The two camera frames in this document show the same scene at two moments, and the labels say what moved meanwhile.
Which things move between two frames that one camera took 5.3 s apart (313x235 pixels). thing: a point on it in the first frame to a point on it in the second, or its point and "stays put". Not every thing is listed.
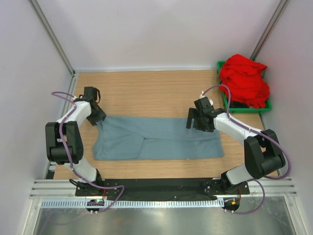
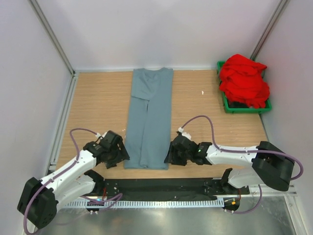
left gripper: [101, 115] to [122, 154]
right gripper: [193, 113] to [171, 157]
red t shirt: [245, 77] stays put
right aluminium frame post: [280, 8] stays put
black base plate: [172, 188] stays put
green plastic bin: [238, 106] stays put
